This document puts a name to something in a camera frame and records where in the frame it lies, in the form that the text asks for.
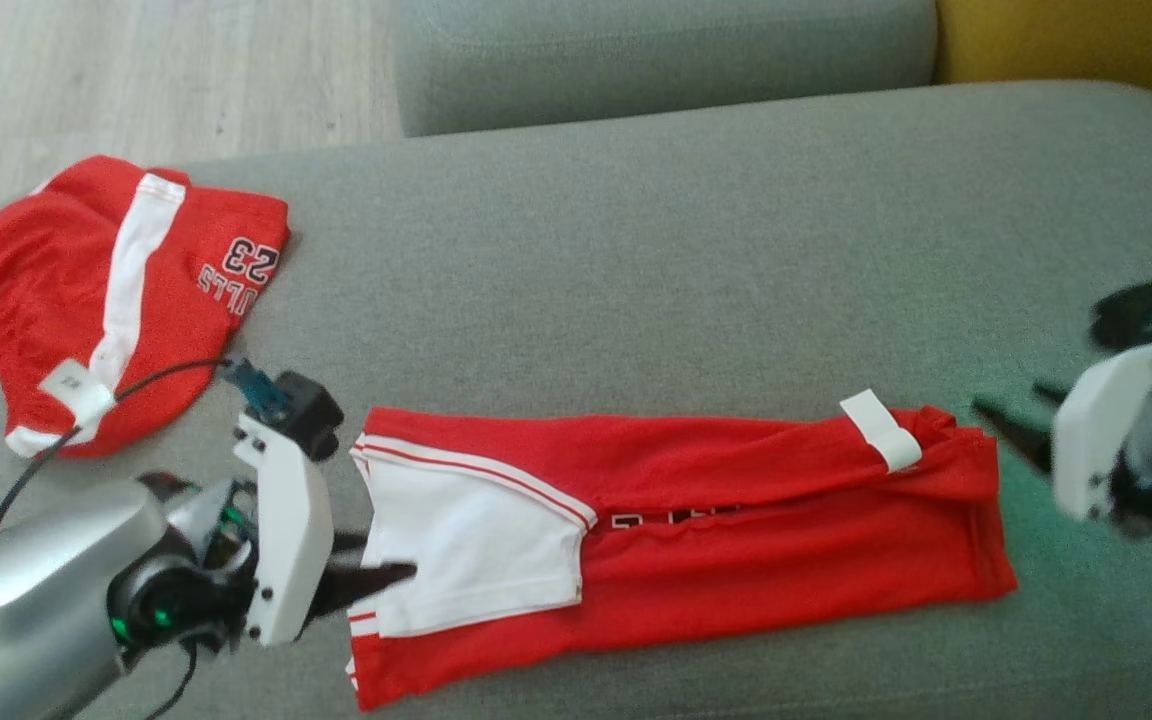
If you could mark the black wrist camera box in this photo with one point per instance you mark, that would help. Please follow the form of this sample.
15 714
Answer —
311 415
1131 312

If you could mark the large grey fabric sofa ottoman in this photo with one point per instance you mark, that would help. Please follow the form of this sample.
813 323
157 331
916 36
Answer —
636 250

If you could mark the red shorts with 23 print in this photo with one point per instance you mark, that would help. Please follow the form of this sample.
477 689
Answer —
26 290

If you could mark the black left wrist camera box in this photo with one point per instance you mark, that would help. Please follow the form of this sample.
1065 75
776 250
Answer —
311 415

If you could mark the red jersey with white panel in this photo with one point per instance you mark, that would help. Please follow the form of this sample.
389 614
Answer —
736 570

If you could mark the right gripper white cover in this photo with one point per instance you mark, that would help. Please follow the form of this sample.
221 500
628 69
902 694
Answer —
1096 440

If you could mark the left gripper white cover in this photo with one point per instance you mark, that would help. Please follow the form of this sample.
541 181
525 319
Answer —
286 540

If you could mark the grey sofa seat cushion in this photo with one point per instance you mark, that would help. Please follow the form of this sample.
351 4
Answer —
656 50

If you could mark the yellow sofa back cushion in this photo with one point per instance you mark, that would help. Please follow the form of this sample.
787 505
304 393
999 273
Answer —
1086 40

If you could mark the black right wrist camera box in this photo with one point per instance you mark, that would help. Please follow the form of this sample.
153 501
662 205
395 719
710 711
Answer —
1131 312

